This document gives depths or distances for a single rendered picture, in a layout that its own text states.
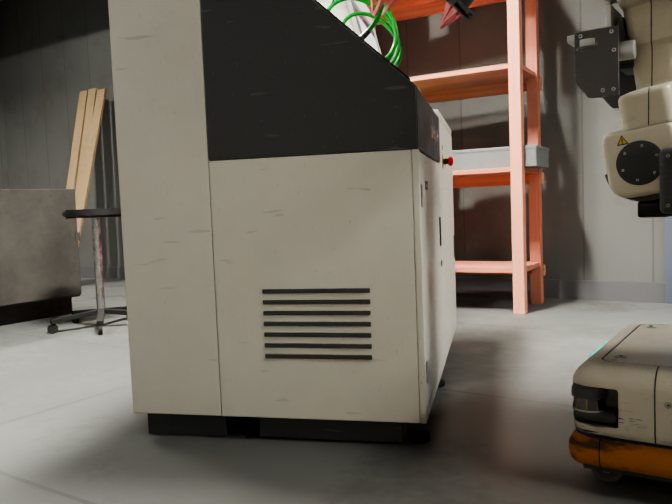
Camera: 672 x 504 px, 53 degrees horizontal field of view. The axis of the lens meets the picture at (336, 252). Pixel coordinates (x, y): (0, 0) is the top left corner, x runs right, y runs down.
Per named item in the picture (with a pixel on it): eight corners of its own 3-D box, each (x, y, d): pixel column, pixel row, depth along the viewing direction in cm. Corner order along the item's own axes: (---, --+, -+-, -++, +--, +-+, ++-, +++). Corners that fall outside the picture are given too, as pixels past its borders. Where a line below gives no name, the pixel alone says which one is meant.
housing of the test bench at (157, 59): (222, 440, 192) (194, -105, 182) (133, 436, 199) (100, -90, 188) (336, 340, 328) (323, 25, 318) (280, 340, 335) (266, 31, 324)
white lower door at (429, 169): (429, 409, 180) (421, 150, 176) (421, 408, 181) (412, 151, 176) (446, 354, 243) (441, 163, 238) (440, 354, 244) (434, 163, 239)
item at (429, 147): (420, 149, 177) (418, 88, 176) (403, 150, 178) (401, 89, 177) (439, 162, 237) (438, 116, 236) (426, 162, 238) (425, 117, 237)
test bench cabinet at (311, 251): (427, 450, 179) (418, 148, 173) (222, 440, 192) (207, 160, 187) (446, 380, 247) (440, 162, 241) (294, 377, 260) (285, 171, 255)
